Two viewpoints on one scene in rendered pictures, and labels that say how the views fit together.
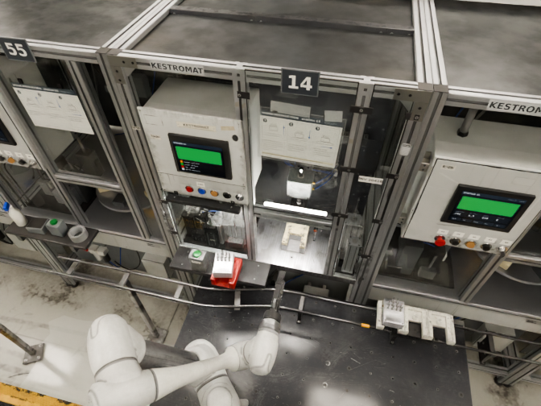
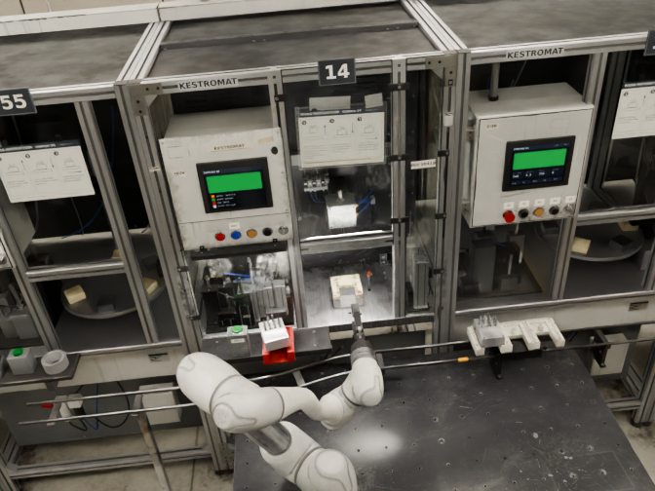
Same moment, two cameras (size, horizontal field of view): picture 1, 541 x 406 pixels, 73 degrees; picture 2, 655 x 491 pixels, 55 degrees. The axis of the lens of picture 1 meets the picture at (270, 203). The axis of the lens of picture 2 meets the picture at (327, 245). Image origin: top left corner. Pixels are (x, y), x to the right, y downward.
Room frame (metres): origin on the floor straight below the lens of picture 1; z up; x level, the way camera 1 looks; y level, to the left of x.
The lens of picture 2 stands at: (-0.85, 0.54, 2.69)
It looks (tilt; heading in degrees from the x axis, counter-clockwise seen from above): 34 degrees down; 344
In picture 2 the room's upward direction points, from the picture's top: 5 degrees counter-clockwise
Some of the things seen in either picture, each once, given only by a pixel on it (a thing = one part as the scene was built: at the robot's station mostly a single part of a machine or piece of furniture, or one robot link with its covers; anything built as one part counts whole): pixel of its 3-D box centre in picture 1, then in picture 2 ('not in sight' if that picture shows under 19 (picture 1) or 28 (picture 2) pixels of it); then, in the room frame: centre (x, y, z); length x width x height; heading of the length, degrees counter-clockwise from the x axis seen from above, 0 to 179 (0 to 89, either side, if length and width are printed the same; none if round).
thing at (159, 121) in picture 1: (206, 143); (231, 177); (1.28, 0.28, 1.60); 0.42 x 0.29 x 0.46; 76
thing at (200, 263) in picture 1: (199, 258); (239, 339); (1.10, 0.38, 0.97); 0.08 x 0.08 x 0.12; 76
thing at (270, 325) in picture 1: (269, 328); (364, 359); (0.65, 0.01, 1.12); 0.09 x 0.06 x 0.09; 76
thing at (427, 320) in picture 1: (413, 324); (514, 340); (0.78, -0.71, 0.84); 0.36 x 0.14 x 0.10; 76
